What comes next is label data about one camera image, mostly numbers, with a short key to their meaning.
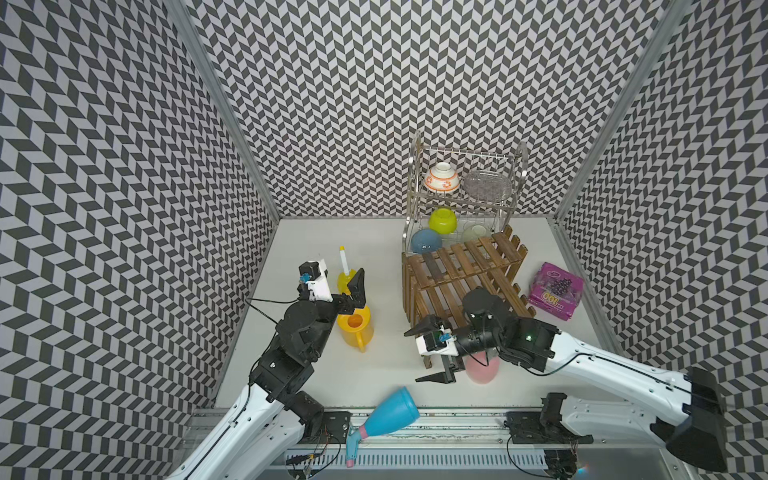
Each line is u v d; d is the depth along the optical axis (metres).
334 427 0.73
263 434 0.56
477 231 1.00
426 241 1.05
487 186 1.12
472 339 0.57
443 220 1.07
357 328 0.77
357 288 0.60
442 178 0.87
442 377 0.56
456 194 0.82
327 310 0.59
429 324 0.61
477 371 0.77
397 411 0.72
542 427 0.65
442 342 0.52
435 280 0.71
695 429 0.38
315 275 0.55
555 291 0.92
